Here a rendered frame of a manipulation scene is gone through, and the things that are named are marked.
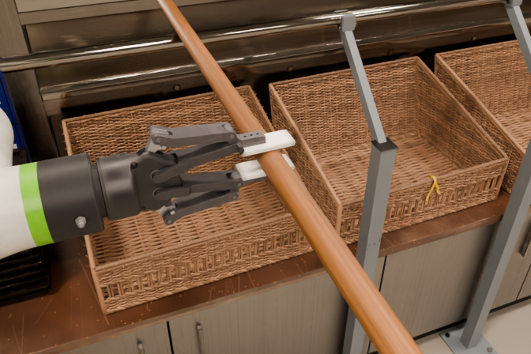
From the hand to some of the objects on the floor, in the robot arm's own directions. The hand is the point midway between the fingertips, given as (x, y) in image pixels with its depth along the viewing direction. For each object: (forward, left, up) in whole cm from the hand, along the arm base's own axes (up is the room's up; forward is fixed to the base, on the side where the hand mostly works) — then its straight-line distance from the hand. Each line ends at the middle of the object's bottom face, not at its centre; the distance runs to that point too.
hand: (265, 155), depth 65 cm
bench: (+48, +57, -120) cm, 141 cm away
